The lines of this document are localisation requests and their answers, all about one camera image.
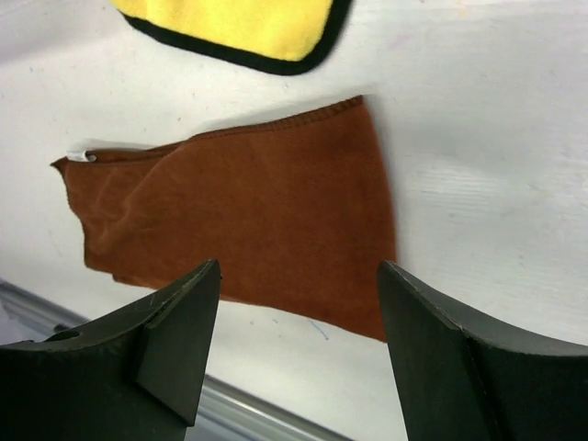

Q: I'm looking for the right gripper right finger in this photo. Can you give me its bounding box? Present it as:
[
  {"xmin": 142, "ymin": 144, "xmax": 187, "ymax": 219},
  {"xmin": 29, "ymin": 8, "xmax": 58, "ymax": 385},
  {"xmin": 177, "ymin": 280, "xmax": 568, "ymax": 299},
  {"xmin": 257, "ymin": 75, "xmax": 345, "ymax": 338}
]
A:
[{"xmin": 377, "ymin": 261, "xmax": 587, "ymax": 440}]

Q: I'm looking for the brown towel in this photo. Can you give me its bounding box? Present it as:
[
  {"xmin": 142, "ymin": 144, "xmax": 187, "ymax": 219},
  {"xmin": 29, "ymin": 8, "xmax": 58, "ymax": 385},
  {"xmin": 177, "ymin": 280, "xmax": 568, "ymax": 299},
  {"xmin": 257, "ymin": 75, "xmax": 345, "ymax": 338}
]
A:
[{"xmin": 54, "ymin": 96, "xmax": 396, "ymax": 340}]

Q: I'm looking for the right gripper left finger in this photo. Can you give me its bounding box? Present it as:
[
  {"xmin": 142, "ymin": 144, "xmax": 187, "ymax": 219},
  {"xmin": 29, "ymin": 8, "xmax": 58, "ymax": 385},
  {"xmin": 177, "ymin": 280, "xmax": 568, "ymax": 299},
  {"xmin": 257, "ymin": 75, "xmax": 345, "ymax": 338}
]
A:
[{"xmin": 1, "ymin": 260, "xmax": 221, "ymax": 440}]

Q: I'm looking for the aluminium mounting rail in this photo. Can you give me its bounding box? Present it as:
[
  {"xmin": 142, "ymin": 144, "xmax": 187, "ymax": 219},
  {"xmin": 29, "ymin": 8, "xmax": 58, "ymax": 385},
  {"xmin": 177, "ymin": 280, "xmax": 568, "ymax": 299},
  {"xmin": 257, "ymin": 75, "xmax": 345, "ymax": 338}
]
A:
[{"xmin": 0, "ymin": 278, "xmax": 359, "ymax": 441}]

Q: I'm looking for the yellow towel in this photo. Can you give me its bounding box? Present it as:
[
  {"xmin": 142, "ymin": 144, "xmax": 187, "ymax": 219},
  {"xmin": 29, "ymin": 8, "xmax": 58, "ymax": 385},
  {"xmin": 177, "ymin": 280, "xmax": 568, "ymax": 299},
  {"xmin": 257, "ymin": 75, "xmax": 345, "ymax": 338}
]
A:
[{"xmin": 112, "ymin": 0, "xmax": 352, "ymax": 76}]

